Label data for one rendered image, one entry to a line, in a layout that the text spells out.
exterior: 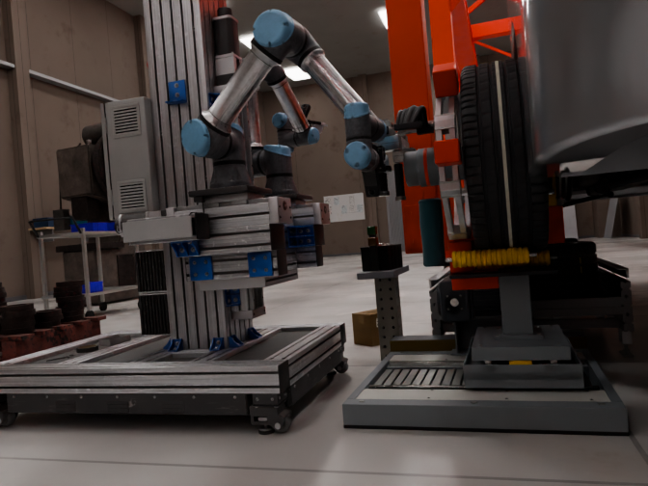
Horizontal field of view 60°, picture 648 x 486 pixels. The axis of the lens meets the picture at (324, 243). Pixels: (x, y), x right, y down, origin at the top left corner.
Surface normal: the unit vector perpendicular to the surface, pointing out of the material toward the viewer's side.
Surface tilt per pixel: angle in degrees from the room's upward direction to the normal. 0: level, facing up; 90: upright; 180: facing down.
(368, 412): 90
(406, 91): 90
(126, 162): 90
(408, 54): 90
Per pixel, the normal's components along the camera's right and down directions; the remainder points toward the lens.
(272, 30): -0.33, -0.06
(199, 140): -0.50, 0.12
